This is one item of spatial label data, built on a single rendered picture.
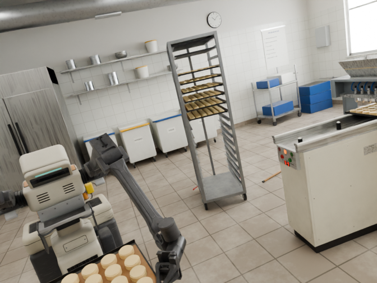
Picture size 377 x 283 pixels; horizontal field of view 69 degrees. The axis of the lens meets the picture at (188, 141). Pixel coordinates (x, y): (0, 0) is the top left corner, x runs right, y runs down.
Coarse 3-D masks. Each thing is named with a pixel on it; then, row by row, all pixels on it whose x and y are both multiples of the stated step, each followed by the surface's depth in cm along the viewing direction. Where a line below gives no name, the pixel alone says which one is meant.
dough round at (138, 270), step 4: (132, 268) 84; (136, 268) 83; (140, 268) 83; (144, 268) 83; (132, 272) 82; (136, 272) 82; (140, 272) 82; (144, 272) 82; (132, 276) 81; (136, 276) 80; (140, 276) 80; (144, 276) 81; (132, 280) 81; (136, 280) 80
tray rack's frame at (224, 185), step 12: (192, 36) 254; (204, 36) 256; (216, 96) 330; (180, 108) 330; (204, 132) 342; (192, 156) 346; (204, 180) 347; (216, 180) 339; (228, 180) 331; (216, 192) 309; (228, 192) 302; (240, 192) 296
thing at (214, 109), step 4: (204, 108) 316; (208, 108) 311; (212, 108) 304; (216, 108) 299; (220, 108) 291; (192, 112) 316; (196, 112) 302; (200, 112) 296; (204, 112) 290; (208, 112) 284; (212, 112) 289; (216, 112) 276; (188, 116) 300; (192, 116) 283; (196, 116) 278; (200, 116) 277
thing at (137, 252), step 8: (136, 248) 95; (96, 264) 90; (120, 264) 89; (144, 264) 87; (80, 272) 88; (104, 272) 87; (128, 272) 85; (152, 272) 83; (80, 280) 85; (104, 280) 84; (128, 280) 82
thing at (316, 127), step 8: (328, 120) 219; (336, 120) 219; (344, 120) 221; (352, 120) 222; (304, 128) 213; (312, 128) 215; (320, 128) 217; (328, 128) 219; (272, 136) 211; (280, 136) 210; (288, 136) 212; (296, 136) 213
